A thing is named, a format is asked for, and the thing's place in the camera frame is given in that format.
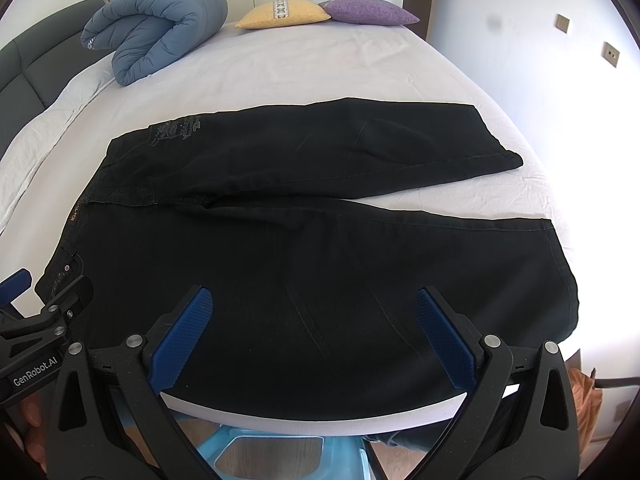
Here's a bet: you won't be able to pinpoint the black denim pants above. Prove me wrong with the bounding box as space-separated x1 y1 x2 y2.
36 99 578 419

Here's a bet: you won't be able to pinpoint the person left hand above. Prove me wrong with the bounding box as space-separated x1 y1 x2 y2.
6 391 48 474

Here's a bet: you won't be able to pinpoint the white pillow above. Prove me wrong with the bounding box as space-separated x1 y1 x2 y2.
1 53 115 231

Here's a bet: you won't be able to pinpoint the light blue plastic stool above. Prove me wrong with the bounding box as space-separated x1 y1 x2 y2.
180 419 387 479

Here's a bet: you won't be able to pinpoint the dark grey headboard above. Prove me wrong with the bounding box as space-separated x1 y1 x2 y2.
0 0 107 152

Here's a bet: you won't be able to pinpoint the rolled blue duvet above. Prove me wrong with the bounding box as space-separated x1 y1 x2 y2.
80 0 228 86

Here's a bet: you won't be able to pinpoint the yellow cushion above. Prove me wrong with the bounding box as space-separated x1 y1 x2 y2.
235 0 331 29

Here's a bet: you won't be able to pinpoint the purple cushion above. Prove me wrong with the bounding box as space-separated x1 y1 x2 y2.
320 0 420 26

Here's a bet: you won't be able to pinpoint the lower wall socket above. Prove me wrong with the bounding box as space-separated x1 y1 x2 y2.
601 41 620 67

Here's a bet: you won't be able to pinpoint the wall socket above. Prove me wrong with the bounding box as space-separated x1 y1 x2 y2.
554 14 570 34
601 41 620 67

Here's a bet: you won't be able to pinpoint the upper wall socket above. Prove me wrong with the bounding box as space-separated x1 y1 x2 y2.
554 14 570 34

